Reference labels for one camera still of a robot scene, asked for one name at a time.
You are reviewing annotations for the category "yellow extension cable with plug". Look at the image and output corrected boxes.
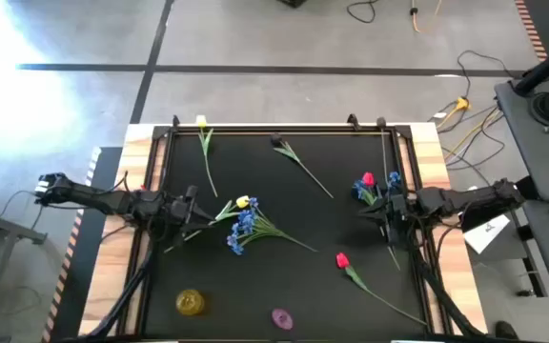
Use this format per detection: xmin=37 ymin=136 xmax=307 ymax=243
xmin=436 ymin=96 xmax=504 ymax=161

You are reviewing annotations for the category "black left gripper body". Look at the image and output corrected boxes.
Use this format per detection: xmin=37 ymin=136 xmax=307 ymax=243
xmin=162 ymin=197 xmax=198 ymax=239

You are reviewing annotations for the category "purple ribbed glass vase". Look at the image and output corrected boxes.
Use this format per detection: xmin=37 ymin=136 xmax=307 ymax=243
xmin=271 ymin=307 xmax=295 ymax=332

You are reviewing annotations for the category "wooden table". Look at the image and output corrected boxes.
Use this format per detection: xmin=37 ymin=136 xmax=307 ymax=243
xmin=77 ymin=122 xmax=489 ymax=342

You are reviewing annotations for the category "black floor cable bundle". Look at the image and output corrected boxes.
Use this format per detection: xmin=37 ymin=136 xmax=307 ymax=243
xmin=443 ymin=107 xmax=508 ymax=187

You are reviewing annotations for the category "black table mat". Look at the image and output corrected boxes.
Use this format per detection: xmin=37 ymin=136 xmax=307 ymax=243
xmin=162 ymin=132 xmax=423 ymax=337

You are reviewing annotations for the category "yellow glass vase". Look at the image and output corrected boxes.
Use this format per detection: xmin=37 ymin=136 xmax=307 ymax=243
xmin=174 ymin=288 xmax=207 ymax=317

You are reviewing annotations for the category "black aluminium table frame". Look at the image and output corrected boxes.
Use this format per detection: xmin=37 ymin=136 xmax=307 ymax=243
xmin=131 ymin=124 xmax=442 ymax=342

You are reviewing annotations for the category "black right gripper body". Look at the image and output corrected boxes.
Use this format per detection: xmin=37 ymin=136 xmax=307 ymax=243
xmin=383 ymin=192 xmax=417 ymax=249

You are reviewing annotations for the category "yellow artificial tulip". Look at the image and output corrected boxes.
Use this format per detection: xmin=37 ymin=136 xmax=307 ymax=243
xmin=163 ymin=194 xmax=252 ymax=254
xmin=194 ymin=113 xmax=219 ymax=199

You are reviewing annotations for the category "yellow floor cable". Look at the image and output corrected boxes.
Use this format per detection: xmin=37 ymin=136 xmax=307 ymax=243
xmin=408 ymin=0 xmax=443 ymax=34

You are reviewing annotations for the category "black floor cable loop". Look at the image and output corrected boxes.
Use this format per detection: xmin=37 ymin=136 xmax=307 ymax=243
xmin=345 ymin=0 xmax=378 ymax=25

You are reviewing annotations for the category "long black floor cable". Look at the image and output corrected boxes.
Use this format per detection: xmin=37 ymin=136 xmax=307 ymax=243
xmin=455 ymin=50 xmax=517 ymax=101

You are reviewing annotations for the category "large blue flower bunch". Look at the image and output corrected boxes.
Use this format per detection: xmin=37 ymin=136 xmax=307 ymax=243
xmin=225 ymin=195 xmax=318 ymax=257

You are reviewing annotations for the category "red artificial tulip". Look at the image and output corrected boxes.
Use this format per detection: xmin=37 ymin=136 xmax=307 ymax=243
xmin=360 ymin=171 xmax=402 ymax=272
xmin=335 ymin=252 xmax=429 ymax=328

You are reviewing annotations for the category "black cable sleeve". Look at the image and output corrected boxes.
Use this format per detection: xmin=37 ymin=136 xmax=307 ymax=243
xmin=407 ymin=237 xmax=483 ymax=339
xmin=81 ymin=237 xmax=161 ymax=342

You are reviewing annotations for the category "black pole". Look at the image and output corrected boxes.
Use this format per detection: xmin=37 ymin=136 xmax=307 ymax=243
xmin=512 ymin=30 xmax=549 ymax=96

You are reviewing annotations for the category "white paper sheet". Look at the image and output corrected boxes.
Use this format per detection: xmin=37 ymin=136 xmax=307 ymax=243
xmin=462 ymin=213 xmax=512 ymax=255

